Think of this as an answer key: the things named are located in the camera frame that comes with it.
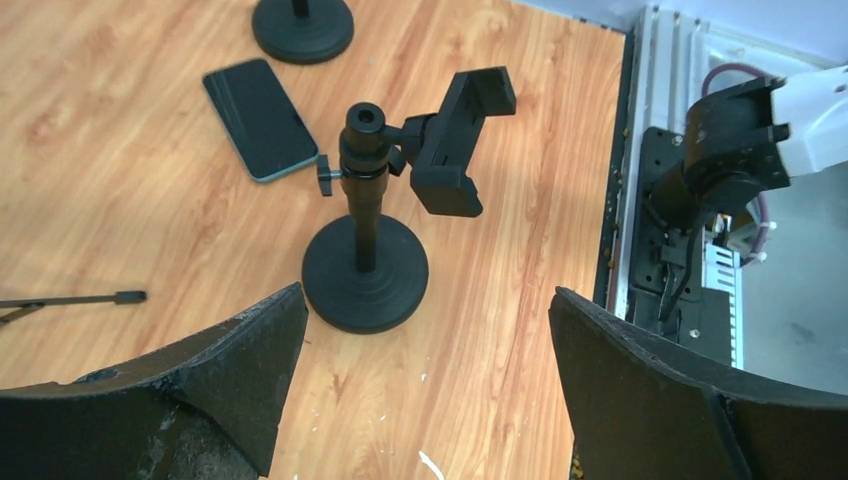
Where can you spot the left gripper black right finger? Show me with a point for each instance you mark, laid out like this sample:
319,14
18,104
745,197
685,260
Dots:
643,407

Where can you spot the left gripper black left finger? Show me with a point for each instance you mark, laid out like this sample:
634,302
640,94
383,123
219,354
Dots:
205,407

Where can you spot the black smartphone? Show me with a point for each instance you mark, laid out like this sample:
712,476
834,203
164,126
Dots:
261,121

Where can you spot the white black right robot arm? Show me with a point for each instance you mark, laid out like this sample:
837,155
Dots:
749,138

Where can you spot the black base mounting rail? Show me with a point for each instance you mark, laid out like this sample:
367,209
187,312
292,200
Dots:
662,279

